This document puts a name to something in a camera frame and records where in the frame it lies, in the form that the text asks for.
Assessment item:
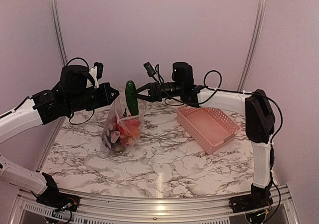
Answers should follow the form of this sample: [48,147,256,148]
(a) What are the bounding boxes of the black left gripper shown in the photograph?
[67,82,119,113]

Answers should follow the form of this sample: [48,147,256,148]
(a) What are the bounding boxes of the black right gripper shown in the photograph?
[132,82,183,103]

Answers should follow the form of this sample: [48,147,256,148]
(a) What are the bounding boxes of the green cucumber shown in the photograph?
[125,80,139,116]

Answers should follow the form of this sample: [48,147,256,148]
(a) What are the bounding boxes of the orange red mango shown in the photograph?
[123,119,141,138]

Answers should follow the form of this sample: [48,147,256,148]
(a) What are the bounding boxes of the clear pink zip top bag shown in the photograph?
[101,97,147,153]

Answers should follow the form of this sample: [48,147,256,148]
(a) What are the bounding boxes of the dark purple eggplant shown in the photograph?
[102,131,125,153]

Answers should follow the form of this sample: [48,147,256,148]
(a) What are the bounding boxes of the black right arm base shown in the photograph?
[229,183,273,213]

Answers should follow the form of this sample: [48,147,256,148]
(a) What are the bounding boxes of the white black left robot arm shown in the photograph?
[0,83,120,207]

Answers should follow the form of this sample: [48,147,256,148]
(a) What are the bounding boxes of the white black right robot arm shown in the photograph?
[133,82,275,189]

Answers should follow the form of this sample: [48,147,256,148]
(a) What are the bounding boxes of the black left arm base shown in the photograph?
[36,173,80,212]

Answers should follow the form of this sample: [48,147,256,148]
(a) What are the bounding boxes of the pink perforated plastic basket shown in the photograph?
[176,106,241,154]

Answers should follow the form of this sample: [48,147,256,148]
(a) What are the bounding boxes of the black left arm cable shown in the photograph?
[64,57,100,125]

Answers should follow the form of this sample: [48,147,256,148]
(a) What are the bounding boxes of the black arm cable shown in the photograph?
[153,64,284,145]
[64,57,100,125]

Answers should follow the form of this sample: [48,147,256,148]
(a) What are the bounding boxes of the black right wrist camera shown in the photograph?
[171,62,194,90]

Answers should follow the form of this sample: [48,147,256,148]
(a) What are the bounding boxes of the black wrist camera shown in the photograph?
[57,62,104,94]
[171,62,194,90]

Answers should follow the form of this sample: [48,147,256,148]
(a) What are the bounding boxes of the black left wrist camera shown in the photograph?
[57,62,104,94]

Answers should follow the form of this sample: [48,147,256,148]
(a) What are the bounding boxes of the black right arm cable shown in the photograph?
[153,64,284,145]

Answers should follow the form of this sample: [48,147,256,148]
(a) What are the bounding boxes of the aluminium front rail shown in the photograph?
[7,185,300,224]

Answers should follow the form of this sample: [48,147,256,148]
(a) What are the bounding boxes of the aluminium frame post left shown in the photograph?
[49,0,68,65]

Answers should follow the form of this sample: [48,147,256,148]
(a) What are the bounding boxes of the aluminium frame post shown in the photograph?
[237,0,267,91]
[49,0,68,65]

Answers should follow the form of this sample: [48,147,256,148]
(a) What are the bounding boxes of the aluminium frame post right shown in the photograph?
[237,0,267,91]

